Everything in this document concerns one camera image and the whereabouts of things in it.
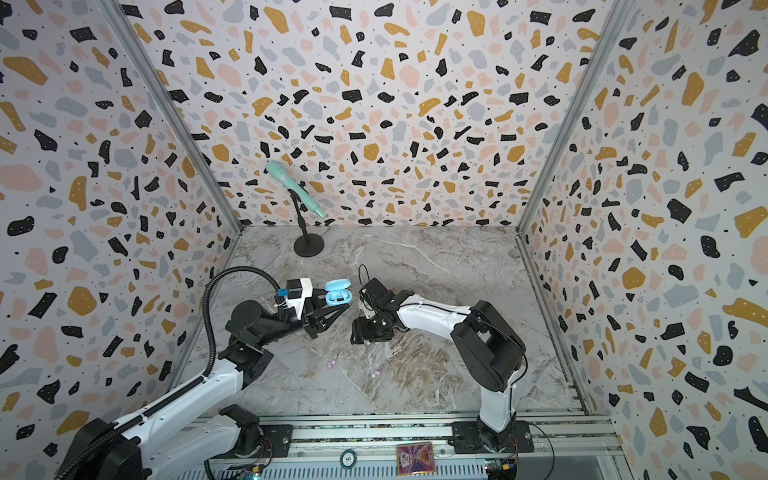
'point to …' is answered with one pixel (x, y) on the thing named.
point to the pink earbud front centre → (377, 373)
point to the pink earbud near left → (330, 365)
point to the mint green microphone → (280, 172)
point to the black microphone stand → (308, 245)
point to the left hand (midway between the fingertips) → (348, 299)
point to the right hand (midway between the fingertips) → (362, 340)
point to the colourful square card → (415, 458)
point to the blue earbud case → (338, 292)
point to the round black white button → (348, 458)
